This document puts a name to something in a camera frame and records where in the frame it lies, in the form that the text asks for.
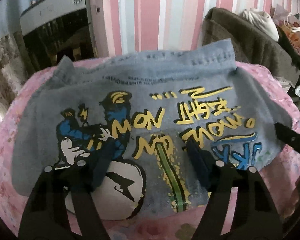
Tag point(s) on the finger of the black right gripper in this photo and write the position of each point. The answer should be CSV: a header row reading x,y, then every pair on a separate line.
x,y
288,136

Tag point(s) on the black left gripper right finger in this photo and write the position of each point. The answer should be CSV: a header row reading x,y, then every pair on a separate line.
x,y
255,214

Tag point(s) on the colourful patterned bag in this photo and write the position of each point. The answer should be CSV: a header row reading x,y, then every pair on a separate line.
x,y
289,24

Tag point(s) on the blue denim jacket yellow print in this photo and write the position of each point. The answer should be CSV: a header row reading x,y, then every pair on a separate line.
x,y
140,109

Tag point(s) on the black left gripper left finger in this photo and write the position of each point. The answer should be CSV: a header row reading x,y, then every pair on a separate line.
x,y
45,215

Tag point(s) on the floral beige curtain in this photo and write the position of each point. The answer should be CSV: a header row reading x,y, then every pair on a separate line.
x,y
13,73

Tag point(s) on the white cloth bundle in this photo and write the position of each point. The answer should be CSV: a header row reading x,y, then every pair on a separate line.
x,y
262,21

